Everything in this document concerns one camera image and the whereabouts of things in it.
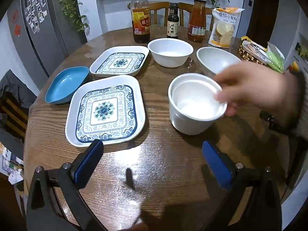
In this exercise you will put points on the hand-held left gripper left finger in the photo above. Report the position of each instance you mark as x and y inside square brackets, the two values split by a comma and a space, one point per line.
[87, 166]

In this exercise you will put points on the blue dish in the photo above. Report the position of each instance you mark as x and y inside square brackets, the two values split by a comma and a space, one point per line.
[65, 84]

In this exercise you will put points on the large blue patterned plate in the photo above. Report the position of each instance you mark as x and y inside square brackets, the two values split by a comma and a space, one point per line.
[105, 110]

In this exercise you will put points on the small deep white bowl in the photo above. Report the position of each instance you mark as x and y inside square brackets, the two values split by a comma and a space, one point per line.
[187, 127]

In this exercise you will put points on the dark cloth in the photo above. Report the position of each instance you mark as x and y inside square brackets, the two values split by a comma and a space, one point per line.
[16, 84]

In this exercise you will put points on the flour bag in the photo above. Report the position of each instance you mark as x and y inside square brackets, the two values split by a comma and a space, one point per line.
[222, 33]

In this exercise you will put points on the wide white bowl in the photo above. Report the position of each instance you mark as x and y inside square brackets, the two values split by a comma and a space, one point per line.
[214, 60]

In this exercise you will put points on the small blue patterned plate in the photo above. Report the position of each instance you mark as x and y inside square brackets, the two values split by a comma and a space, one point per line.
[119, 62]

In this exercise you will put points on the pile of papers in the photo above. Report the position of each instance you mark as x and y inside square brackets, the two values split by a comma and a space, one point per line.
[9, 166]

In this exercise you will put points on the white cabinet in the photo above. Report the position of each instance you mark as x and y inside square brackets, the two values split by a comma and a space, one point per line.
[300, 43]

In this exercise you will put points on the grey fridge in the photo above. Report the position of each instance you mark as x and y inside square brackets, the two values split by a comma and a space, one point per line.
[48, 41]

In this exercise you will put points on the yellow packet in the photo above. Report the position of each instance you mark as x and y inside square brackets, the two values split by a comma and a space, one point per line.
[247, 39]

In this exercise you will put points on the trailing green vine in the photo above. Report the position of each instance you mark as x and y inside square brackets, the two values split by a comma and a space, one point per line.
[72, 9]

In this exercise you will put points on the striped cushion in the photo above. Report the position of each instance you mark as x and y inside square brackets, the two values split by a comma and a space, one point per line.
[12, 115]

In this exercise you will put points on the person's right hand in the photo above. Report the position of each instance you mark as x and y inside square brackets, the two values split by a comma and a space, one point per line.
[259, 89]

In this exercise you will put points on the green bag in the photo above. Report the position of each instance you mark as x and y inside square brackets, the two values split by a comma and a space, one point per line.
[275, 60]

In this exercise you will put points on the dark door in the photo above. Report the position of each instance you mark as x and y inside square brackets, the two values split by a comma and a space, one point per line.
[262, 14]

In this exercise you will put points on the vinegar bottle with yellow cap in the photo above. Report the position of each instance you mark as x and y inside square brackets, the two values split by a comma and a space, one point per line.
[140, 21]

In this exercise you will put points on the red sauce bottle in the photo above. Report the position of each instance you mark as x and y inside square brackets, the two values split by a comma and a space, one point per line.
[196, 24]

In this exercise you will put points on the medium white bowl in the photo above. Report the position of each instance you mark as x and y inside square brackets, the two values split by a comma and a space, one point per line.
[169, 57]

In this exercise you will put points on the wooden chair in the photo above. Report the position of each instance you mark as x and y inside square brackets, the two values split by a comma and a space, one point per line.
[185, 7]
[158, 6]

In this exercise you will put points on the small dark soy sauce bottle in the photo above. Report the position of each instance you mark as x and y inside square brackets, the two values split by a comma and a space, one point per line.
[172, 26]

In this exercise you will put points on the white oval dish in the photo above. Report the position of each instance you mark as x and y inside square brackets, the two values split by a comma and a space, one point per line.
[251, 49]

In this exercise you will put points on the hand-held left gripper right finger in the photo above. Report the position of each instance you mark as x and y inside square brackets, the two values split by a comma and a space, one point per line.
[216, 166]

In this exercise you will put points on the metal tongs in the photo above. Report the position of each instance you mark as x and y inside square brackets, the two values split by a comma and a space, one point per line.
[261, 53]

